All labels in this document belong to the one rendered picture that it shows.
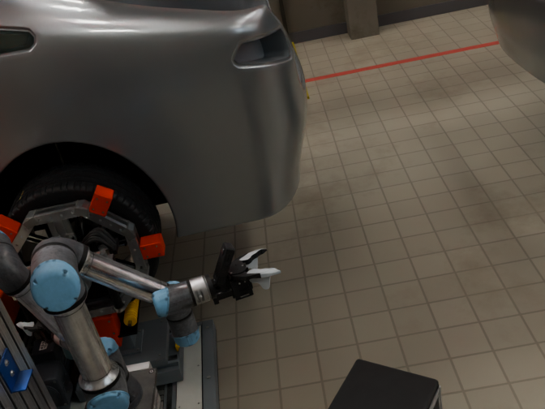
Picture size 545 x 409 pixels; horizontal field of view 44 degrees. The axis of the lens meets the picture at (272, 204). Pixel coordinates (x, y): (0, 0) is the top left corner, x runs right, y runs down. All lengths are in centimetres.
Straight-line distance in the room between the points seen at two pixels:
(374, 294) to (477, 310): 54
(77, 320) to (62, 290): 12
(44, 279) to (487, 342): 221
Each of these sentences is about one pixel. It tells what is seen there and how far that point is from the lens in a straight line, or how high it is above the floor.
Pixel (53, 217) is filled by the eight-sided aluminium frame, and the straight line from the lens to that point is 275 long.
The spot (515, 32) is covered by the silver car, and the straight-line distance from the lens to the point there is 392.
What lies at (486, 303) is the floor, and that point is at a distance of 354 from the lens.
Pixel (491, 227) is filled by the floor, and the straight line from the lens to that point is 406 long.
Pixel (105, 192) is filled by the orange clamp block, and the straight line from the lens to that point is 270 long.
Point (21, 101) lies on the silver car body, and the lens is 280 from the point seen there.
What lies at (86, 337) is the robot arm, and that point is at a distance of 186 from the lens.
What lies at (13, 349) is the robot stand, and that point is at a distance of 190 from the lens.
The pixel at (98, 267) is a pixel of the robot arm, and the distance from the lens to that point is 190.
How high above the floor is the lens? 233
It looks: 31 degrees down
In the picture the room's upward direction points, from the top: 12 degrees counter-clockwise
